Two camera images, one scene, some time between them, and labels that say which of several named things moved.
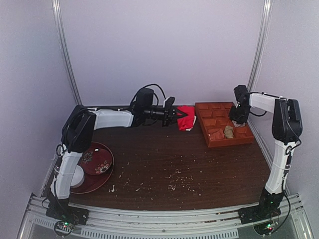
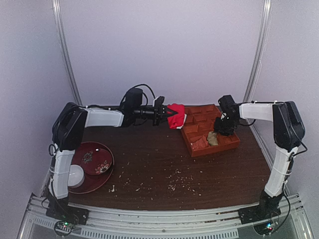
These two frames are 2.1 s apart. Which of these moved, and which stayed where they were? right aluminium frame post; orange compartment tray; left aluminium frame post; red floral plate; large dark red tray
Moved: orange compartment tray
Stayed: red floral plate; left aluminium frame post; large dark red tray; right aluminium frame post
